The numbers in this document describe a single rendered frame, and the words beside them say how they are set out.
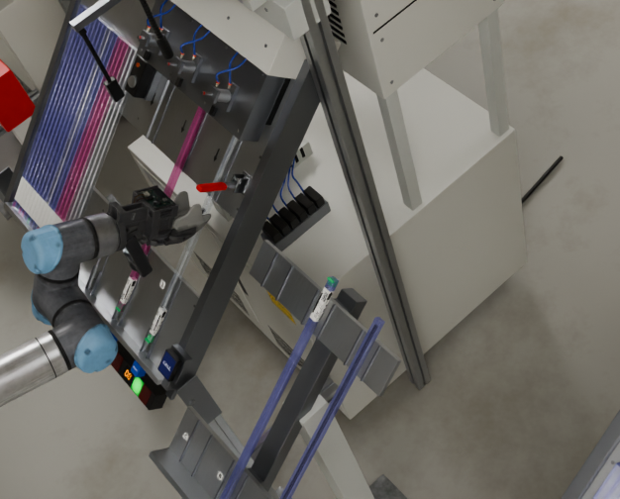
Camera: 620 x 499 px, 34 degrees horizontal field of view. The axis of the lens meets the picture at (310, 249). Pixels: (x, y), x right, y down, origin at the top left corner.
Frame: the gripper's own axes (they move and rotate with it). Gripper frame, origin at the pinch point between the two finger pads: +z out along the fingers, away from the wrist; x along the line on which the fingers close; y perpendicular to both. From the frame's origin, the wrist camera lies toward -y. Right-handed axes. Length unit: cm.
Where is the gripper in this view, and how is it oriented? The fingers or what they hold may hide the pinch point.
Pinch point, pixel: (201, 217)
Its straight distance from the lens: 191.4
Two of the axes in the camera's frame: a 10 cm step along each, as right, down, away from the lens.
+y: 2.1, -8.0, -5.7
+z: 7.5, -2.4, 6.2
